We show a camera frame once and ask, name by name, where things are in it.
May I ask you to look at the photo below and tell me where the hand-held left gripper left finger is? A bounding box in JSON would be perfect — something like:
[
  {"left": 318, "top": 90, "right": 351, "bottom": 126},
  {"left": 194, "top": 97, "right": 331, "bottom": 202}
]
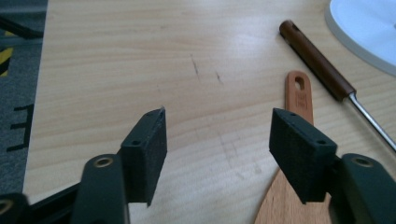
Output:
[{"left": 120, "top": 106, "right": 168, "bottom": 208}]

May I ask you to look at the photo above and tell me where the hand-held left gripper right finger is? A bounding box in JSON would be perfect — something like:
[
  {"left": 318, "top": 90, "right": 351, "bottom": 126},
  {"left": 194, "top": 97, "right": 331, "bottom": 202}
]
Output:
[{"left": 268, "top": 107, "right": 339, "bottom": 205}]

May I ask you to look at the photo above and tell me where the wooden rice spatula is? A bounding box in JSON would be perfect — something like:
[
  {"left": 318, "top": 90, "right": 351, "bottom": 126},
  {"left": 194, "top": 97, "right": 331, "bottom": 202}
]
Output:
[{"left": 253, "top": 70, "right": 332, "bottom": 224}]

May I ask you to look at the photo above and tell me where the brown-handled metal ladle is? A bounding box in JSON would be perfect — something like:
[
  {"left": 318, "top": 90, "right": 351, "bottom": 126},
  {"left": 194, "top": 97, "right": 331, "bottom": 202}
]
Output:
[{"left": 278, "top": 19, "right": 396, "bottom": 153}]

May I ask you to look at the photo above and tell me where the white utensil rack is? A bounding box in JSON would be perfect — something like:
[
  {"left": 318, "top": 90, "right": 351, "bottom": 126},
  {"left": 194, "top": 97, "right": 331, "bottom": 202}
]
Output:
[{"left": 324, "top": 0, "right": 396, "bottom": 77}]

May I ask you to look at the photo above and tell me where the yellow-black floor tape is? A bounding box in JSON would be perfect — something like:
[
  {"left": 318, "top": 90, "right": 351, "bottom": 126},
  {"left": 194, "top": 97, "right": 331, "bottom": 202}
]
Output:
[{"left": 0, "top": 31, "right": 15, "bottom": 77}]

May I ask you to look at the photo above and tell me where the black metal stand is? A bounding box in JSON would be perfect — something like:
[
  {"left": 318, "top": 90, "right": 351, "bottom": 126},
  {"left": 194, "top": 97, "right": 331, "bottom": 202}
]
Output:
[{"left": 0, "top": 14, "right": 44, "bottom": 40}]

